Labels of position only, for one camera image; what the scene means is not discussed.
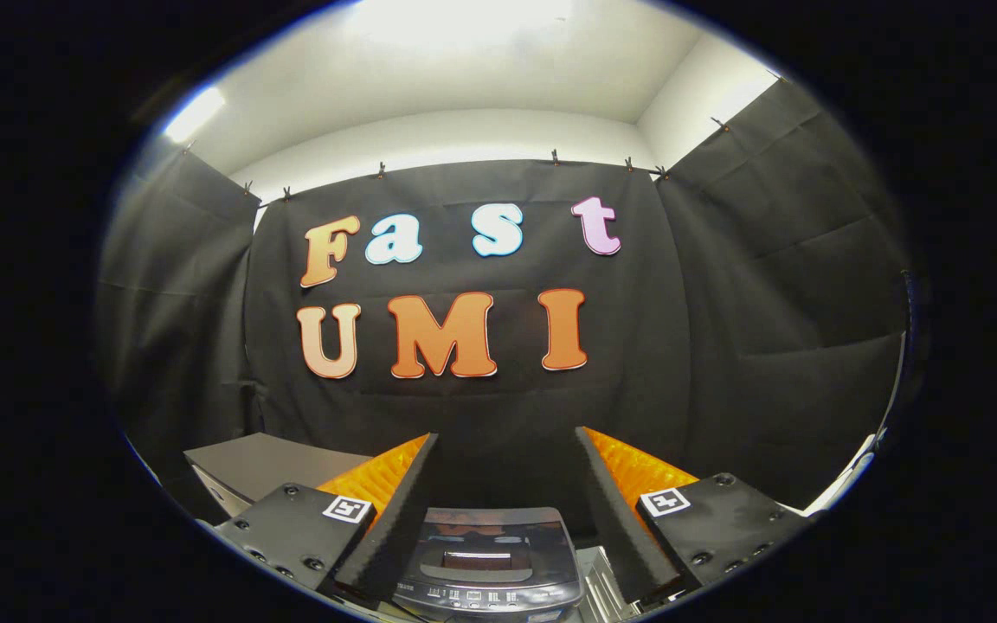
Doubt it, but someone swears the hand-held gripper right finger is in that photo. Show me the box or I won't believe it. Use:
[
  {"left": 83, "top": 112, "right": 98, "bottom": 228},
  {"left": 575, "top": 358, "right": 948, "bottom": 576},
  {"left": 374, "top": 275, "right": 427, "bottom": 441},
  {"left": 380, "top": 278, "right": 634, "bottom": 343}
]
[{"left": 575, "top": 427, "right": 815, "bottom": 604}]

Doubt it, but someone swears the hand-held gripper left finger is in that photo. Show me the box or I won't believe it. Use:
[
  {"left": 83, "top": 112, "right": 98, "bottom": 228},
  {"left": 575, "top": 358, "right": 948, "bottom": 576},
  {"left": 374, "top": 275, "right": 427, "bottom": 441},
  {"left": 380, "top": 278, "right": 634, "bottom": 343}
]
[{"left": 213, "top": 433, "right": 441, "bottom": 607}]

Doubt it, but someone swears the dark grey washing machine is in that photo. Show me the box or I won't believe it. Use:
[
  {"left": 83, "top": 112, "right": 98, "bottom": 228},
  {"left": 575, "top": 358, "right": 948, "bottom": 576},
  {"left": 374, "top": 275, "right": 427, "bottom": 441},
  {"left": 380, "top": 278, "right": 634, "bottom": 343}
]
[{"left": 390, "top": 506, "right": 586, "bottom": 620}]

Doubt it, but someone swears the silver metal box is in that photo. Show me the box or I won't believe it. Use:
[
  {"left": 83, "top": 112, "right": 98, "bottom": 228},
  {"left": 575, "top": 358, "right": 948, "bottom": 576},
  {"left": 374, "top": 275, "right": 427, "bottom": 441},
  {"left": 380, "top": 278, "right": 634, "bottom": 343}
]
[{"left": 576, "top": 545, "right": 638, "bottom": 620}]

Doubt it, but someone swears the grey cabinet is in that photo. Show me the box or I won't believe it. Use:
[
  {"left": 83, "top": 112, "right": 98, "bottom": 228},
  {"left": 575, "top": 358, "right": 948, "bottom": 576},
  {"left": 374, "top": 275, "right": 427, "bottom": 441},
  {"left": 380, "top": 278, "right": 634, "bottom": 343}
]
[{"left": 184, "top": 433, "right": 374, "bottom": 520}]

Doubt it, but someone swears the black backdrop cloth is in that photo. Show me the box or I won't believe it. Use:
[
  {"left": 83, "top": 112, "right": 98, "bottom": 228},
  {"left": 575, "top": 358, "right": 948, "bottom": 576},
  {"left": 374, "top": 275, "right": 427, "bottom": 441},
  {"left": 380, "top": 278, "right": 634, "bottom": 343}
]
[{"left": 96, "top": 78, "right": 915, "bottom": 537}]

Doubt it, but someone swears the row of black cloth clips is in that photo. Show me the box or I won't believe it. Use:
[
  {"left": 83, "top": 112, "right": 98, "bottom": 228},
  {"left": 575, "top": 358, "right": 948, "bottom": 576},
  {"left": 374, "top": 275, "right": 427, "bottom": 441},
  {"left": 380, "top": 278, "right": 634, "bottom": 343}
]
[{"left": 180, "top": 74, "right": 787, "bottom": 200}]

